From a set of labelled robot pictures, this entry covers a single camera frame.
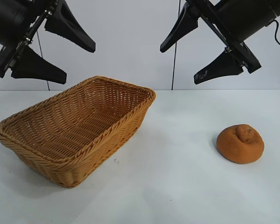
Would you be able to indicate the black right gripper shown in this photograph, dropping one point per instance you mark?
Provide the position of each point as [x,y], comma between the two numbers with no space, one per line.
[245,16]

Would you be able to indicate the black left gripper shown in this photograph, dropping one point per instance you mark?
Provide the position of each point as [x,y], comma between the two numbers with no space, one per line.
[7,21]

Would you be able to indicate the tan woven wicker basket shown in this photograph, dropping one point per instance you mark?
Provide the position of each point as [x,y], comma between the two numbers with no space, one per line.
[72,130]

